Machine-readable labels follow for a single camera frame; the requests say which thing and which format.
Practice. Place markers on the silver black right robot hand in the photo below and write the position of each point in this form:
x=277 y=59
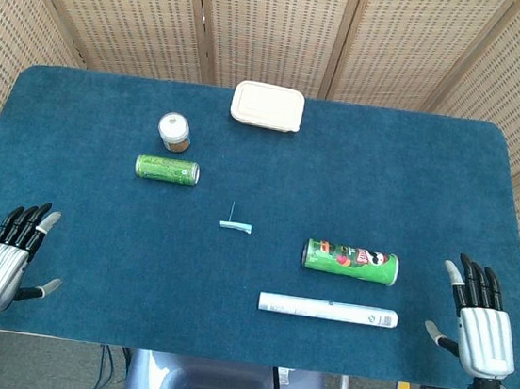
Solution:
x=484 y=336

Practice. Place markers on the green Pringles tube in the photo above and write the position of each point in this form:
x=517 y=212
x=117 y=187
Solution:
x=351 y=262

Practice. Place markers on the long white printed tube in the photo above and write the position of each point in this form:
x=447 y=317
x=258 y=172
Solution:
x=322 y=309

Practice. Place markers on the blue felt table mat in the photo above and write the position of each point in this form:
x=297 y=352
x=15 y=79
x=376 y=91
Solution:
x=383 y=195

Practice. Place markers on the green drink can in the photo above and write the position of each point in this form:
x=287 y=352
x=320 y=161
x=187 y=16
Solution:
x=163 y=169

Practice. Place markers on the white-lidded spice jar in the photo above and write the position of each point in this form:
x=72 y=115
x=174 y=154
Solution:
x=173 y=132

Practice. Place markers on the thin pale upright stick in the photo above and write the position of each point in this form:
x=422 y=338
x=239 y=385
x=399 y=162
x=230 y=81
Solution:
x=231 y=211

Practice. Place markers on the beige lidded lunch box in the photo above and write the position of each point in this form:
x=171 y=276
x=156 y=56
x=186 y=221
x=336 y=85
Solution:
x=267 y=105

